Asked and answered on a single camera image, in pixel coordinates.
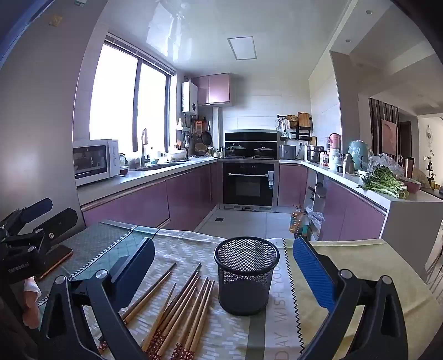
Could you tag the pink base cabinets of peninsula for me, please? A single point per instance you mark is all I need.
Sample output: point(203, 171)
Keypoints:
point(349, 214)

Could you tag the clear plastic bag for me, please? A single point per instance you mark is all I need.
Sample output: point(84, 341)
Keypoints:
point(384, 161)

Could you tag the kitchen window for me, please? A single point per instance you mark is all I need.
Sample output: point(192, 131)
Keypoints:
point(114, 97)

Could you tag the white wall water heater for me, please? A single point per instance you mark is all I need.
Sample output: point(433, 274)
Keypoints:
point(189, 98)

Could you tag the pink thermos jug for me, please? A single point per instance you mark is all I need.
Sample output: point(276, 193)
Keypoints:
point(335, 142)

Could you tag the brown tumbler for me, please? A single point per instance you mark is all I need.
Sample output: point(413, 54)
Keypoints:
point(409, 166)

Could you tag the white kettle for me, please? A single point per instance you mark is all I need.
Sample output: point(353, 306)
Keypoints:
point(335, 160)

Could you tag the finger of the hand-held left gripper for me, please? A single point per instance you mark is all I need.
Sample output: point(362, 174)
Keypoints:
point(34, 208)
point(62, 223)

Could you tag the plain yellow tablecloth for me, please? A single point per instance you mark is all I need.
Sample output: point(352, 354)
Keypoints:
point(363, 263)

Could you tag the black mesh utensil holder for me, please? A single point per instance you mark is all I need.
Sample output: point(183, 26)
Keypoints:
point(245, 280)

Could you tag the steel kitchen faucet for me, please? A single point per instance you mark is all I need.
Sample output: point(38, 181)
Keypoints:
point(143, 149)

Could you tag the small potted plant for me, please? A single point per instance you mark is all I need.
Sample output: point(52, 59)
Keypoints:
point(431, 171)

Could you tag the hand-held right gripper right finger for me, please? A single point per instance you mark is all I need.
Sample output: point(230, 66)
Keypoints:
point(311, 273)

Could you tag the white microwave oven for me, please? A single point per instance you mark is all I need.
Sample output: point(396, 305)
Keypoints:
point(93, 161)

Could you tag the smartphone with orange case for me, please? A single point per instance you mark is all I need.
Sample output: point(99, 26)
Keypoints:
point(57, 259)

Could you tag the hanging black frying pan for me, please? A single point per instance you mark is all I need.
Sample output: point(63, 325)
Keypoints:
point(206, 138)

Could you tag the cooking oil bottles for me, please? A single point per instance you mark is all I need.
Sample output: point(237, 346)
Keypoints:
point(305, 228)

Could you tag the ceiling light panel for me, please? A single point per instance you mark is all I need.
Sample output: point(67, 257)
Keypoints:
point(242, 48)

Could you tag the woven bamboo basket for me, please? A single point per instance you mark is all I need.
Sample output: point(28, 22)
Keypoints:
point(200, 149)

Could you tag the yellow cooking oil bottle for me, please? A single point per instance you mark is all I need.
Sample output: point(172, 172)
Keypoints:
point(296, 223)

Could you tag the crumpled white plastic bag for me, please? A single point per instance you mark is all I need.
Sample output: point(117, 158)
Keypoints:
point(315, 219)

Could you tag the white casserole pot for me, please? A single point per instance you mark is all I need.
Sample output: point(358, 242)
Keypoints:
point(178, 155)

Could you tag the green leafy vegetables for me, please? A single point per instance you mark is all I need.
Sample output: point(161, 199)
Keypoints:
point(380, 181)

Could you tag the dark slatted partition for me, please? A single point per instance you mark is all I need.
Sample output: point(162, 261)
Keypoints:
point(375, 121)

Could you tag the black pot with glass lid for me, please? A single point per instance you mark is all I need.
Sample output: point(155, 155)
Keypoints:
point(263, 151)
point(236, 150)

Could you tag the steel stockpot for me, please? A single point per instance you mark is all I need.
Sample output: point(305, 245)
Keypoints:
point(314, 154)

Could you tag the teal air fryer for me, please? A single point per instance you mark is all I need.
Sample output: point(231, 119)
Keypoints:
point(358, 152)

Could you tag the pink base cabinets under window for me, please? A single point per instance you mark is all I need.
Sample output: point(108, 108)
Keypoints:
point(187, 194)

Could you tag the pink bowl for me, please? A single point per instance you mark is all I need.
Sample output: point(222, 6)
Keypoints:
point(413, 187)

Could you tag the person's left hand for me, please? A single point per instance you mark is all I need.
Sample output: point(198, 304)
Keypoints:
point(32, 308)

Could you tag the patchwork print tablecloth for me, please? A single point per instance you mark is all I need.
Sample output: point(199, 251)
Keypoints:
point(193, 249)

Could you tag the black wall shelf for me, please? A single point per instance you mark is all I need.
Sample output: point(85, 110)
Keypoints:
point(301, 132)

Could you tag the bunch of wooden chopsticks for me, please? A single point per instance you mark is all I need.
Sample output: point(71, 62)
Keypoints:
point(183, 311)

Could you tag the kitchen sink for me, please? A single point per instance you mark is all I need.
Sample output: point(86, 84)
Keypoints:
point(155, 166)

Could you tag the wall clock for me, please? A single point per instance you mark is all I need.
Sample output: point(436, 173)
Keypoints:
point(429, 133)

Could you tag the black integrated stove with oven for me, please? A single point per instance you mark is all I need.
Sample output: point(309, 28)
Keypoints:
point(247, 187)

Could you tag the pink wall painting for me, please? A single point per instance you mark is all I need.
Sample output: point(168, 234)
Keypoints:
point(389, 136)

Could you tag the pink wall cabinet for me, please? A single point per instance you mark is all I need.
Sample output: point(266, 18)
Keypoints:
point(218, 88)

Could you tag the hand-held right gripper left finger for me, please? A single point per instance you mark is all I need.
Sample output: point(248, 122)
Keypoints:
point(138, 266)

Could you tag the wooden cutting board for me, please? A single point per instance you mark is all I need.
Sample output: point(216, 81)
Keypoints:
point(304, 119)

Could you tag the silver rice cooker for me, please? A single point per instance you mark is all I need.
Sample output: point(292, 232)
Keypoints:
point(287, 152)

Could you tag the steel vacuum flask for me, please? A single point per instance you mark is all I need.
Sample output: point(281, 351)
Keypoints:
point(348, 164)

